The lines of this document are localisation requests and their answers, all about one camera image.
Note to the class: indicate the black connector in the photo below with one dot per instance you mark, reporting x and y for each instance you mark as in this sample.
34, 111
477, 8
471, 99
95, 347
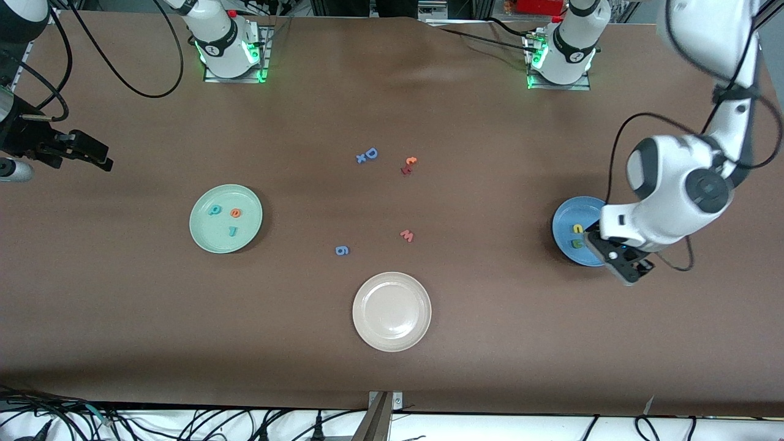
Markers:
37, 433

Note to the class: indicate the red box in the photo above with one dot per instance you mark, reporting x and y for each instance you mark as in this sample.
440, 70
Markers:
539, 6

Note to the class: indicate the black power plug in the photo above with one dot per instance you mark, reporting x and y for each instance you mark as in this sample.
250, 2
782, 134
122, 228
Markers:
318, 429

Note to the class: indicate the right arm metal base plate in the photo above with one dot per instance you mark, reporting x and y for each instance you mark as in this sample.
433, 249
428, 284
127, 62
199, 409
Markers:
211, 78

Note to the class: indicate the metal clamp plate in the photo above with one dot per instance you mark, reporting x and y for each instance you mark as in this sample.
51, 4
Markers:
397, 401

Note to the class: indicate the white paper tag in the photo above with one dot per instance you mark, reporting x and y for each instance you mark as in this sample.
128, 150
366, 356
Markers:
649, 405

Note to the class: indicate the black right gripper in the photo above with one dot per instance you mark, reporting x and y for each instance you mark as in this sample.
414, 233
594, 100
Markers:
26, 142

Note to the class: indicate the brown table cover sheet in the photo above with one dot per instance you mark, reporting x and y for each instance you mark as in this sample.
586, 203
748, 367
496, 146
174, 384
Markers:
122, 306

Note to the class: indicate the light green plate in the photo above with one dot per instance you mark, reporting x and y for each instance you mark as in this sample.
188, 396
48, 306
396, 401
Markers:
225, 242

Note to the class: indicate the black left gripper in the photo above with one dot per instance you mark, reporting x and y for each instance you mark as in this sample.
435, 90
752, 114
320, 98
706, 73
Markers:
645, 266

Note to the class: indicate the blue plate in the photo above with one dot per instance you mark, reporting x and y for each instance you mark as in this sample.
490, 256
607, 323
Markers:
566, 214

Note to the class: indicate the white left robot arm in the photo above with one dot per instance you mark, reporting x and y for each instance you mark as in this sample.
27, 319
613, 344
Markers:
674, 196

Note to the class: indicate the pink foam letter w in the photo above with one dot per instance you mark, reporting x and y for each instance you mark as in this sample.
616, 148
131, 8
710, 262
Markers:
407, 236

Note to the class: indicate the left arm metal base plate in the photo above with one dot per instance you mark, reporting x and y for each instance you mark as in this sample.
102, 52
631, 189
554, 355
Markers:
536, 86

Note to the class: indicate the beige plate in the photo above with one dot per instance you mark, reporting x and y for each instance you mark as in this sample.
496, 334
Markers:
392, 312

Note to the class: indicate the aluminium beam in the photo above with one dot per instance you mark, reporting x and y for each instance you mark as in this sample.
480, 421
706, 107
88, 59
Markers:
373, 422

